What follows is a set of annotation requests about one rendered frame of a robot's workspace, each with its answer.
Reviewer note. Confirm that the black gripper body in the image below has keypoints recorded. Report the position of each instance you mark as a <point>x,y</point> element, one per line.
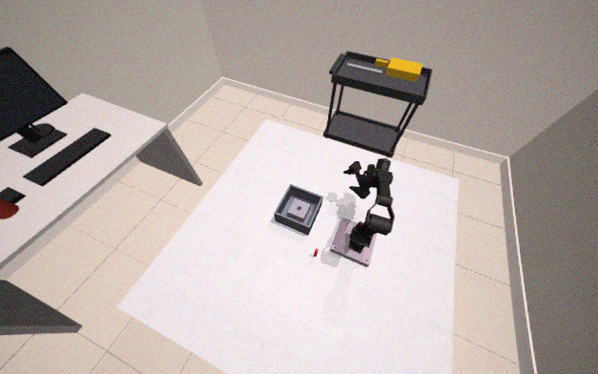
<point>363,180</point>

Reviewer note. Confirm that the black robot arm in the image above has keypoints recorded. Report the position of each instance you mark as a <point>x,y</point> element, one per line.
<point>362,233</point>

